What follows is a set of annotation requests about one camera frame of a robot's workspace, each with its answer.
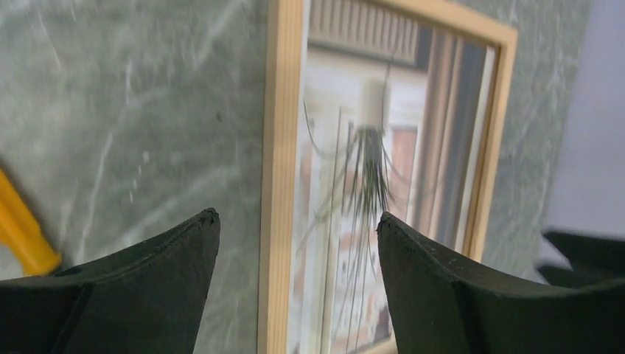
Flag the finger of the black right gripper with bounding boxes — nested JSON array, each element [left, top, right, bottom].
[[537, 231, 624, 288]]

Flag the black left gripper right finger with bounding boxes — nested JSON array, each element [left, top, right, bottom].
[[377, 212, 624, 353]]

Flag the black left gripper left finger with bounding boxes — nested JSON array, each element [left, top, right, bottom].
[[1, 208, 220, 353]]

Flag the yellow handled screwdriver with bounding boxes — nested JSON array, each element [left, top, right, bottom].
[[1, 173, 62, 276]]

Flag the plant photo print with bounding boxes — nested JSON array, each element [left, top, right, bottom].
[[287, 1, 495, 353]]

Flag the wooden picture frame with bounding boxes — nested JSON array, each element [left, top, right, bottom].
[[257, 1, 518, 353]]

